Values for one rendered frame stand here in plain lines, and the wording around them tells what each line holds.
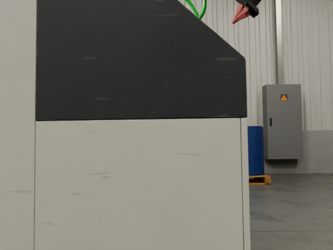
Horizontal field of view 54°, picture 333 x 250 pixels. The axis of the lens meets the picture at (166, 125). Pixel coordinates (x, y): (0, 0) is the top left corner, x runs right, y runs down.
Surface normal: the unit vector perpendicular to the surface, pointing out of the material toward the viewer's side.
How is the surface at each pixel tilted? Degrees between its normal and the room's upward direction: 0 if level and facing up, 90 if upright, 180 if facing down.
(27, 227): 90
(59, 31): 90
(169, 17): 90
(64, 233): 90
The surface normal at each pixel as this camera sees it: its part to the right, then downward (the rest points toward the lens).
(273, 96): 0.02, -0.06
